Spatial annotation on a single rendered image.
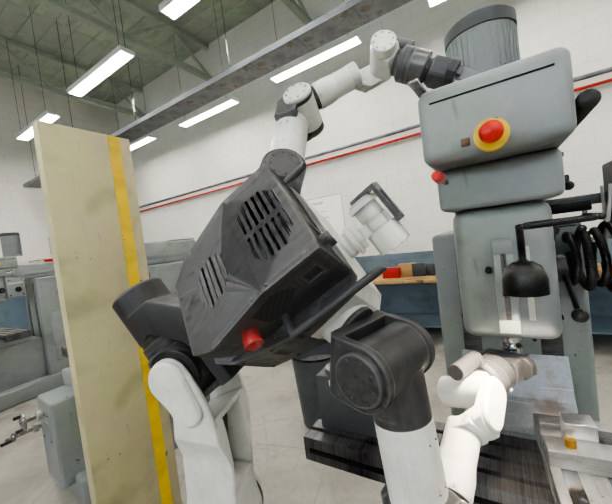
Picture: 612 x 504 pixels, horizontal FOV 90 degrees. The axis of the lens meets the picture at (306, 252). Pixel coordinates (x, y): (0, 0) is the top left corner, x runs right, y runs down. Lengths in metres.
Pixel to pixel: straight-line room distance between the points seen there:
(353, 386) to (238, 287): 0.21
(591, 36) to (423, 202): 2.64
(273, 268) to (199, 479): 0.53
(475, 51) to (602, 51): 4.42
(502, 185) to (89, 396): 1.87
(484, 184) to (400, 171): 4.57
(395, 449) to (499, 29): 1.11
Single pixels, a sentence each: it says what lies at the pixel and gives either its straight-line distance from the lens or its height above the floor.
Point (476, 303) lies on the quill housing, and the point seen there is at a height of 1.40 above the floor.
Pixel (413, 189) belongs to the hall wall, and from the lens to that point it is 5.27.
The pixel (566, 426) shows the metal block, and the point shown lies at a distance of 1.05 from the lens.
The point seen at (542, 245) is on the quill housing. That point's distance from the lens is 0.85.
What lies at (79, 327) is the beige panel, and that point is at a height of 1.33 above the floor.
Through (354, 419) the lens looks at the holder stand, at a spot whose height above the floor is 1.00.
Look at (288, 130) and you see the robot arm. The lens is 0.82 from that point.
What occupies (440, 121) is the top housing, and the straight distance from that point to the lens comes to 0.75.
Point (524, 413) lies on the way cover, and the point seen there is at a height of 0.94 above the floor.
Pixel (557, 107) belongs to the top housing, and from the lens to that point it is 0.75.
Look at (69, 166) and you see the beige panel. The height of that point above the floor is 2.10.
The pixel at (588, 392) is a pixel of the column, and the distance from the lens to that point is 1.46.
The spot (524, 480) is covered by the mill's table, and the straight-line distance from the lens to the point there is 1.10.
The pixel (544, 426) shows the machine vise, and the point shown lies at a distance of 1.11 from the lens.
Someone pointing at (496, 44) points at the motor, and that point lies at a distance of 1.21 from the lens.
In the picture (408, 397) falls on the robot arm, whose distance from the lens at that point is 0.51.
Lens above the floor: 1.60
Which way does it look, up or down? 2 degrees down
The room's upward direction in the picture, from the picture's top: 7 degrees counter-clockwise
